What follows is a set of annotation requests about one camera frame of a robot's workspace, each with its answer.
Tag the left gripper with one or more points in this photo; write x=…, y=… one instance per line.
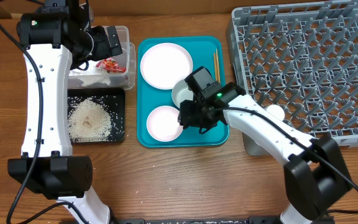
x=104, y=50

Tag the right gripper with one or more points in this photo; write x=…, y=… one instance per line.
x=185, y=119

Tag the red snack wrapper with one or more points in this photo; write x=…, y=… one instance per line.
x=110, y=65

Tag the grey bowl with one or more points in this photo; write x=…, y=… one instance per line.
x=181, y=92

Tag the white napkin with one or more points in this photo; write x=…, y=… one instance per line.
x=91, y=76

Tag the small white plate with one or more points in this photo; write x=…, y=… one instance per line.
x=163, y=125

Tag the white cup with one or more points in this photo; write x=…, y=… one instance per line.
x=277, y=111

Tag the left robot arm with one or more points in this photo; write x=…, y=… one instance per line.
x=56, y=38

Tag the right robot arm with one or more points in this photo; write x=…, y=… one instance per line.
x=315, y=173

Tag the grey dishwasher rack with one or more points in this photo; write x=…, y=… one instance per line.
x=304, y=58

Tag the clear plastic bin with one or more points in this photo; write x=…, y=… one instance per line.
x=127, y=59

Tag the wooden chopstick right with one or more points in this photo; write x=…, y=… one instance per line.
x=217, y=56

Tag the wooden chopstick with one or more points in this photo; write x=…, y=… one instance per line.
x=217, y=56
x=215, y=67

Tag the teal serving tray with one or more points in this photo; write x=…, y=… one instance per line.
x=201, y=49

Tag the wooden chopstick left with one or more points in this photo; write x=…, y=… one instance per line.
x=215, y=67

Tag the large white plate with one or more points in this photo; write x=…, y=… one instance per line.
x=164, y=65

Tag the black plastic tray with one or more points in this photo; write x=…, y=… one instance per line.
x=98, y=116

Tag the pile of rice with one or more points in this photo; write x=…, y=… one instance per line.
x=89, y=119

